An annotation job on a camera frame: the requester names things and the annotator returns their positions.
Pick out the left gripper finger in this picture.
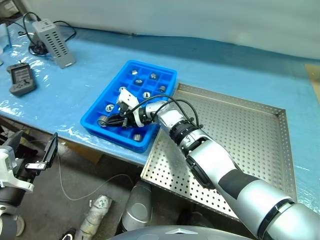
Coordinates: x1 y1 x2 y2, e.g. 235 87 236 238
41 131 60 169
3 129 25 154

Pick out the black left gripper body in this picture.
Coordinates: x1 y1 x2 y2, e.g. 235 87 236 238
12 156 50 187

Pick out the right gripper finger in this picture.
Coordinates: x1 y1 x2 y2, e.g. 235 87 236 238
104 121 127 129
106 114 126 122

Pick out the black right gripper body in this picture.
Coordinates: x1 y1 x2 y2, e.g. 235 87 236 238
118 103 133 128

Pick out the blue compartment tray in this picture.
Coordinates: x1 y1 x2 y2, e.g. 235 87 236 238
79 59 178 154

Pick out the grey perforated device box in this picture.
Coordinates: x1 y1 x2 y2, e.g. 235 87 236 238
31 20 76 70

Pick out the blue plastic table cover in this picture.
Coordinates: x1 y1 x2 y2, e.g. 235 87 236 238
0 26 320 208

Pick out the black handheld controller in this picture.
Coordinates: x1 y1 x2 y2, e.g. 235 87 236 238
6 62 38 98

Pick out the white wrapped bundle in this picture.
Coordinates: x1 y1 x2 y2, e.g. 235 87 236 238
78 194 113 240

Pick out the grey rounded cylinder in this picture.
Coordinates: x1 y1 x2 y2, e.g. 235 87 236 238
121 181 154 232

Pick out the perforated metal tray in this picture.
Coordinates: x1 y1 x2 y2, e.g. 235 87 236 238
140 83 299 222

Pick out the grey robot torso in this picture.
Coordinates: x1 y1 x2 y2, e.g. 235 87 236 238
109 224 253 240

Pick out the brown cardboard mat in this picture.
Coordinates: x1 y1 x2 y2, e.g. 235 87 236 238
304 63 320 93

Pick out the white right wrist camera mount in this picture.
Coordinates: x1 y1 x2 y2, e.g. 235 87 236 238
116 88 148 128

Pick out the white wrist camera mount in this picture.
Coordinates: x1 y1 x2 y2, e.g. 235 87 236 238
116 88 148 128
0 147 35 193

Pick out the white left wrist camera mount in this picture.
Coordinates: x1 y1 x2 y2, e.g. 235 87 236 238
0 147 35 193

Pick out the thin grey wire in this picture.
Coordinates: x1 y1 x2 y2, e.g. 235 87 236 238
56 151 137 201

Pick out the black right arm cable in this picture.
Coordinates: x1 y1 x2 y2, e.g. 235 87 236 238
124 94 204 130

